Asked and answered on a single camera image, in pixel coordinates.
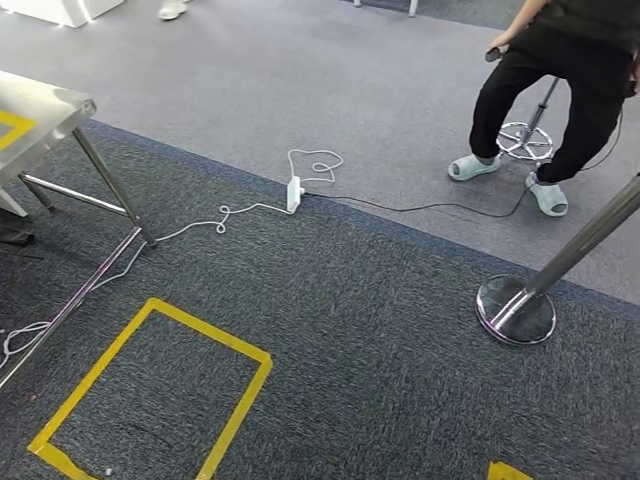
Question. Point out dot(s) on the steel workbench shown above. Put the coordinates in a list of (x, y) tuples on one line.
[(40, 106)]

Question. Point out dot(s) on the white power strip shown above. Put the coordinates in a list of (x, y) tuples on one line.
[(293, 195)]

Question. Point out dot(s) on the black handheld controller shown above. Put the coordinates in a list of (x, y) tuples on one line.
[(493, 54)]

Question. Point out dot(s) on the chrome footring stool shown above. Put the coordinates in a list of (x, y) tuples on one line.
[(541, 106)]

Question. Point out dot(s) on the white display plinth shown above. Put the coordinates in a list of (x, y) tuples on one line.
[(50, 10)]

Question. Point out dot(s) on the chrome stanchion post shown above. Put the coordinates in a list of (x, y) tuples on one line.
[(575, 245)]

